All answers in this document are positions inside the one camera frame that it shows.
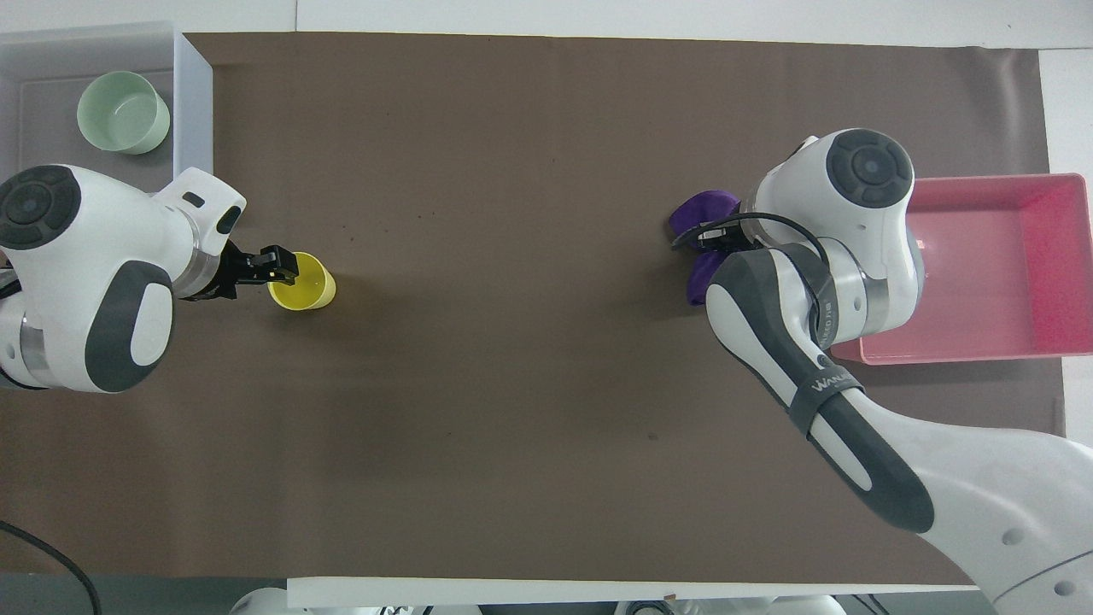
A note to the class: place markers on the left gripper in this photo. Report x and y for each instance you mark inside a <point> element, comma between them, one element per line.
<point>227,275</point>

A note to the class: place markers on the pale green cup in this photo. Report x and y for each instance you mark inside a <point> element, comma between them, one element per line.
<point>122,111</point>

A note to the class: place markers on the pink plastic bin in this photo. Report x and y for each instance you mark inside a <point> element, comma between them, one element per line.
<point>995,273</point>

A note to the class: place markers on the crumpled purple trash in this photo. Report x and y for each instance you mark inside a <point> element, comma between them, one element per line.
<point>702,209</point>

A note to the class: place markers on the translucent white storage box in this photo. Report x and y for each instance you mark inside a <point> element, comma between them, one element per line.
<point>193,94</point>

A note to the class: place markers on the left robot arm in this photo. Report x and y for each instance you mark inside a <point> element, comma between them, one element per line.
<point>81,256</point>

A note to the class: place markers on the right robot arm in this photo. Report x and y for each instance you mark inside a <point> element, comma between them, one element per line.
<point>862,224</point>

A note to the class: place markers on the yellow plastic cup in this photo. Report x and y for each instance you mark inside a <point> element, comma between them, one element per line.
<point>314,290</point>

